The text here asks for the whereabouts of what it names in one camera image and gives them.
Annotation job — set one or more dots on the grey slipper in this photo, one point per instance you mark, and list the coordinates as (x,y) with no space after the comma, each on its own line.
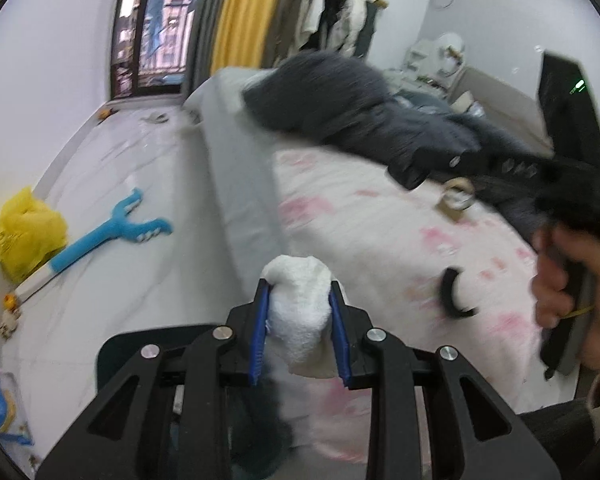
(155,118)

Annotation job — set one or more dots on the small beige plush toy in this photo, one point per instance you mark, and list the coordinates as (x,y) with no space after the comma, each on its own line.
(10,325)

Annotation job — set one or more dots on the small tan pillow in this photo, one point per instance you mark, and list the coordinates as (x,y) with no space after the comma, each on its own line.
(464,101)

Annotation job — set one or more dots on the dark teal pillow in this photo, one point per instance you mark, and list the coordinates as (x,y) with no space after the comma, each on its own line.
(425,102)

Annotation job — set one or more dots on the beige padded headboard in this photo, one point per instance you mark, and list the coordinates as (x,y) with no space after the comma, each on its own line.
(505,100)

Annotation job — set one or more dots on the small yellow duck toy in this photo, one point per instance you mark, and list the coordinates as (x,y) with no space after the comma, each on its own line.
(11,301)

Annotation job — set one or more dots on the dark grey hanging garment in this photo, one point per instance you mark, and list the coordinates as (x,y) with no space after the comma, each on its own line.
(367,30)

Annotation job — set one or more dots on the small orange toy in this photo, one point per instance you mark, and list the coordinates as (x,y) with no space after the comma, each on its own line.
(107,115)

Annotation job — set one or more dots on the white vanity table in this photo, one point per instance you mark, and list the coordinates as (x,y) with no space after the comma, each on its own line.
(422,62)

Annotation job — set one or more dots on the white towel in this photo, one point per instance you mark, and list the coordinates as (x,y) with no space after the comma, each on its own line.
(300,320)

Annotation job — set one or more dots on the yellow plastic bag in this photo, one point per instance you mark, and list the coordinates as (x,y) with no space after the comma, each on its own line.
(27,235)

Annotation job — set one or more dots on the beige hanging coat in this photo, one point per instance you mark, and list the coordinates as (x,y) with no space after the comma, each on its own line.
(307,5)

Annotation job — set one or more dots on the yellow curtain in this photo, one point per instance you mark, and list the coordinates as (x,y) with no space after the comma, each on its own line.
(245,10)

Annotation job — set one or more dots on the pink cartoon printed sheet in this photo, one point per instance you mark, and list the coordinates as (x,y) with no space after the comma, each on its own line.
(380,230)

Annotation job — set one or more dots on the white puffer jacket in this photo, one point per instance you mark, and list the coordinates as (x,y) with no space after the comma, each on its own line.
(350,25)

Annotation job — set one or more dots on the dark framed glass door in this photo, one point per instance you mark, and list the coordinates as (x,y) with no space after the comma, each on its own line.
(150,25)

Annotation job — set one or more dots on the black curved plastic piece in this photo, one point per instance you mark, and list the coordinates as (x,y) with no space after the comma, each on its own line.
(447,291)

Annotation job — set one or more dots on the grey curtain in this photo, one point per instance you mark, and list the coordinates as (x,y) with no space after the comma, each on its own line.
(282,10)
(207,20)

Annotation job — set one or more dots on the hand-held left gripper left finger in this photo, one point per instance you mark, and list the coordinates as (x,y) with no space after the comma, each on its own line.
(260,330)

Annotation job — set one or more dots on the blue claw toy stick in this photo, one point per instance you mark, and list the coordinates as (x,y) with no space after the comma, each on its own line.
(95,240)

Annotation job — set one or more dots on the round white mirror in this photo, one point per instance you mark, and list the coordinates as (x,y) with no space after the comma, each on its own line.
(450,47)

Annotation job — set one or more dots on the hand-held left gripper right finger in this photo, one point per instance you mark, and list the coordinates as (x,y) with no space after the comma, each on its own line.
(340,340)

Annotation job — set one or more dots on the dark teal waste bin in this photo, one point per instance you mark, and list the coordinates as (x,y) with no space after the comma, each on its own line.
(125,355)

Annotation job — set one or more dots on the dark grey fleece blanket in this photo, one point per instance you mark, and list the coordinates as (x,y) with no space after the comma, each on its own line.
(340,100)

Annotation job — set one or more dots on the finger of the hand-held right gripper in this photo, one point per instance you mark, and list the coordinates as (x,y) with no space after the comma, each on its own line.
(510,191)
(430,166)

